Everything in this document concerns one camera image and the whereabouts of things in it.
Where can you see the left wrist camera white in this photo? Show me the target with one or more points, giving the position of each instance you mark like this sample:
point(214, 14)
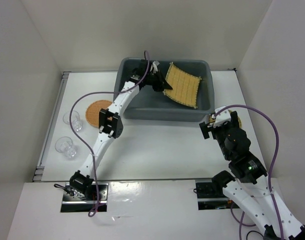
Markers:
point(154, 66)

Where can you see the grey plastic bin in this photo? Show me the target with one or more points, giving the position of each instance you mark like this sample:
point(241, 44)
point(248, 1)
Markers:
point(151, 105)

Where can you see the clear plastic cup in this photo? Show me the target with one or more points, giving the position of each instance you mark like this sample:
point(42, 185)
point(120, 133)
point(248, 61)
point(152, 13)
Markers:
point(75, 120)
point(65, 146)

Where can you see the square bamboo mat tray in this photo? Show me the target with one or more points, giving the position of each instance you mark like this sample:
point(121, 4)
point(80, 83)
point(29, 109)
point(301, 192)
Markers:
point(184, 86)

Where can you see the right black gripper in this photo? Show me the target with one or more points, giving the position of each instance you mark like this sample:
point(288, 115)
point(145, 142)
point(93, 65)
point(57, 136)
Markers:
point(204, 129)

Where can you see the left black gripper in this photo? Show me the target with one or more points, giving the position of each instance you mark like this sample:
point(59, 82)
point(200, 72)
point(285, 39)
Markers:
point(161, 84)

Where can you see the round orange woven tray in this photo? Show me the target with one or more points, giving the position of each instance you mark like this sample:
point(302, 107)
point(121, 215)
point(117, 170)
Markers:
point(93, 110)

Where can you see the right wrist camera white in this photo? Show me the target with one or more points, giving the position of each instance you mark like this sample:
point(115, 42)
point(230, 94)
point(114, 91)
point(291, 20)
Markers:
point(217, 119)

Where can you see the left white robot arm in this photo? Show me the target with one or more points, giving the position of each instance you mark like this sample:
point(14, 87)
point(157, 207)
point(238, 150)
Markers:
point(110, 125)

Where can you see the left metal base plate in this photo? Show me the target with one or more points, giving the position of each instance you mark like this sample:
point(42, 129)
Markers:
point(72, 202)

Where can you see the round yellow bamboo tray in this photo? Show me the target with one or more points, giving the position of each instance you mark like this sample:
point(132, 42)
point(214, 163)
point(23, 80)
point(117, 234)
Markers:
point(234, 118)

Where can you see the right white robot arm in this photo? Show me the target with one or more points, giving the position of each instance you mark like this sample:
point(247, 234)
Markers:
point(247, 181)

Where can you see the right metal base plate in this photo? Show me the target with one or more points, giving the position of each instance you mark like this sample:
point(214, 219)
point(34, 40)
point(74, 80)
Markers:
point(209, 199)

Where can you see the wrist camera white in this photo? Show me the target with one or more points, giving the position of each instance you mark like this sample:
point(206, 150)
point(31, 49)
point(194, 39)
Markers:
point(217, 119)
point(154, 66)

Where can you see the metal base plate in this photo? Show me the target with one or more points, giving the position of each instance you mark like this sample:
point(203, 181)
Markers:
point(72, 202)
point(209, 199)

